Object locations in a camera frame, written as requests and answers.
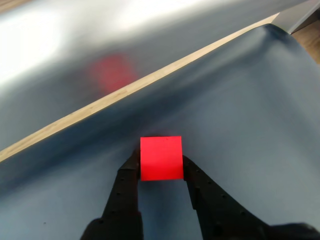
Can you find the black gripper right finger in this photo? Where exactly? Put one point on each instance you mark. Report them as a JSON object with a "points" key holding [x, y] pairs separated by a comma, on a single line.
{"points": [[220, 215]]}

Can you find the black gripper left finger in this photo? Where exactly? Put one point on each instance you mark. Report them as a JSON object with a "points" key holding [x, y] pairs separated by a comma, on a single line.
{"points": [[122, 200]]}

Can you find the red cube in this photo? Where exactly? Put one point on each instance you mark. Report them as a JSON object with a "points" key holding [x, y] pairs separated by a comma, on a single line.
{"points": [[161, 158]]}

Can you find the dark blue-grey mat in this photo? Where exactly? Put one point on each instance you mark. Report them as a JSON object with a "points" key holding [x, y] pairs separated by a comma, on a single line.
{"points": [[237, 100]]}

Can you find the silver metal table frame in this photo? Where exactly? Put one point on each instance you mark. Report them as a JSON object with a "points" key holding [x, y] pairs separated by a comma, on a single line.
{"points": [[50, 37]]}

